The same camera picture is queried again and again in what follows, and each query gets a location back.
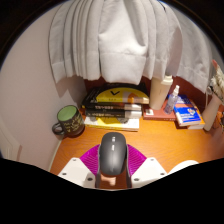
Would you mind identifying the dark grey computer mouse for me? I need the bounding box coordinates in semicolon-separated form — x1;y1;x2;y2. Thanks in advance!
98;131;129;177

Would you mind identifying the white pleated curtain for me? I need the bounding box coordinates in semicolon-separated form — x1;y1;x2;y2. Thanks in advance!
48;0;218;94

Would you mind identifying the black and yellow book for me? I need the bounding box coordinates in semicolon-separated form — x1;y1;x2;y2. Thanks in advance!
83;83;150;105

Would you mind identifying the cream travel tumbler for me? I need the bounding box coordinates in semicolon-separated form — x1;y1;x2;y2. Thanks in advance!
148;74;174;111

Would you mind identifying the orange and white book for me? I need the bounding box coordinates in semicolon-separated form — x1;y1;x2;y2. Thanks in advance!
176;94;206;130

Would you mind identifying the white flower bouquet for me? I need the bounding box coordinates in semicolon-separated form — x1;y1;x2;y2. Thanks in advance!
206;59;224;101

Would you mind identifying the clear spray bottle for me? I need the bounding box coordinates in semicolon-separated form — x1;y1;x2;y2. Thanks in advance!
163;84;181;115

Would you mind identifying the dark mug with green inside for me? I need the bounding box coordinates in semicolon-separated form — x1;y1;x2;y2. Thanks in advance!
51;105;86;138

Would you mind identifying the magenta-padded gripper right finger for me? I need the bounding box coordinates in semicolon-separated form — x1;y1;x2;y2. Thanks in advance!
125;143;168;189

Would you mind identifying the thick black book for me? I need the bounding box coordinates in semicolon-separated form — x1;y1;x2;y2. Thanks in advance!
84;109;143;120

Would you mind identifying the white pitcher vase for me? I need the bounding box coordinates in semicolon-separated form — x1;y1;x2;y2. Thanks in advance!
201;94;223;132

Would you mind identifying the dark red book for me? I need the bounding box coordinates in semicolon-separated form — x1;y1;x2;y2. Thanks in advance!
142;99;178;122

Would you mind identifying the thin black book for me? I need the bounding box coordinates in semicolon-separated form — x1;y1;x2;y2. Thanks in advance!
81;102;143;112

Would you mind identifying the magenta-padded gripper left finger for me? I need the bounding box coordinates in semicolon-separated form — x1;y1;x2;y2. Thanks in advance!
57;143;101;189

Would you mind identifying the white and yellow book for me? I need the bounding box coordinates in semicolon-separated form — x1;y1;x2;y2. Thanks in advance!
83;115;140;132

